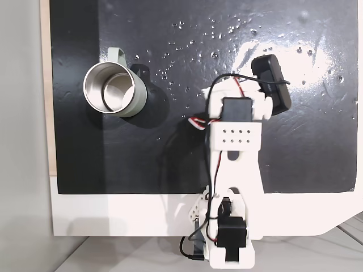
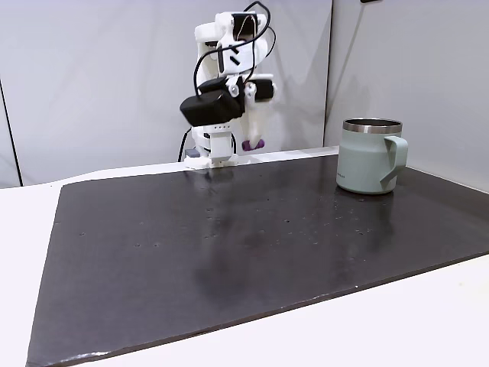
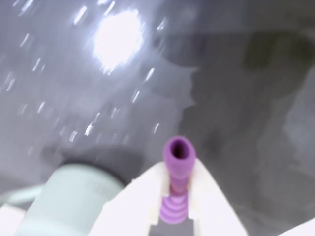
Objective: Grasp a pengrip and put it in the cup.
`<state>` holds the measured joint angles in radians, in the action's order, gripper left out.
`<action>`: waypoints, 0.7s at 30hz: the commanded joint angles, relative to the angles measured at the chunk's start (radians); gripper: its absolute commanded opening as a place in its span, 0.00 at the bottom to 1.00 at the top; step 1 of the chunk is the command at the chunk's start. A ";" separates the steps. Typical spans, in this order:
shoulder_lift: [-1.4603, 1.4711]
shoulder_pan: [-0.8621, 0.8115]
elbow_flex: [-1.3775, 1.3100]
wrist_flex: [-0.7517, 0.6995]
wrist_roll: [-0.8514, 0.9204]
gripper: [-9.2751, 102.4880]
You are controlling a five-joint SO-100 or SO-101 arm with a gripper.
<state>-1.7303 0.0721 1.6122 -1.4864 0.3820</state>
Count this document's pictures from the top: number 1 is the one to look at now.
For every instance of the sage green steel mug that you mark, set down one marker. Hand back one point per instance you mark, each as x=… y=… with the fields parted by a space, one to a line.
x=139 y=93

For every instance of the black table mat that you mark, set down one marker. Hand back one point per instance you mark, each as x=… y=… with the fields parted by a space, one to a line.
x=141 y=156

